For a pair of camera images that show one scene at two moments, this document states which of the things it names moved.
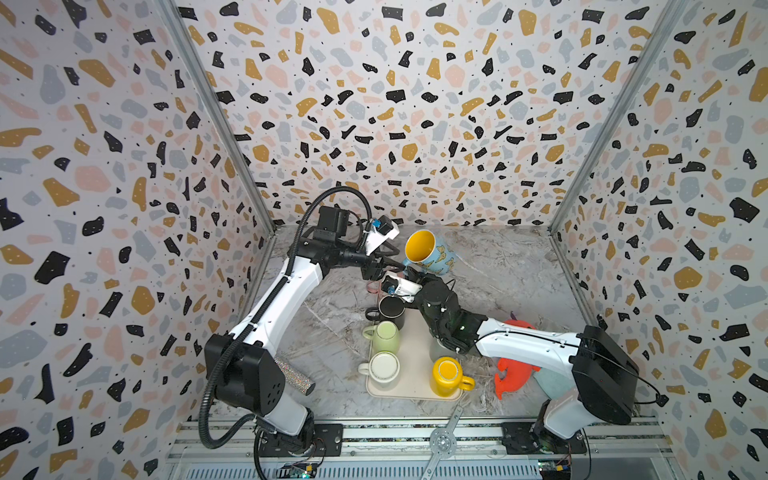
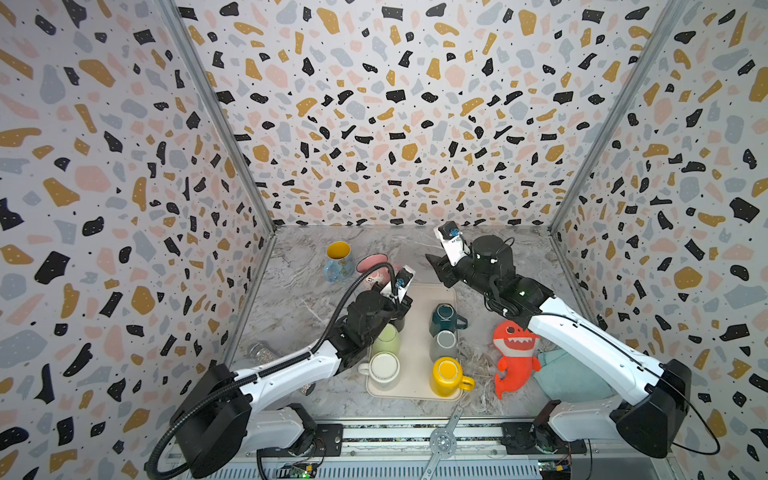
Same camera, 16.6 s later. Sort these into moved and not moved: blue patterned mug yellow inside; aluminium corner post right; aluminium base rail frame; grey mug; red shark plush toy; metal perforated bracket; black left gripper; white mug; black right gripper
Moved: black left gripper; blue patterned mug yellow inside; black right gripper
Not moved: aluminium corner post right; grey mug; white mug; aluminium base rail frame; red shark plush toy; metal perforated bracket
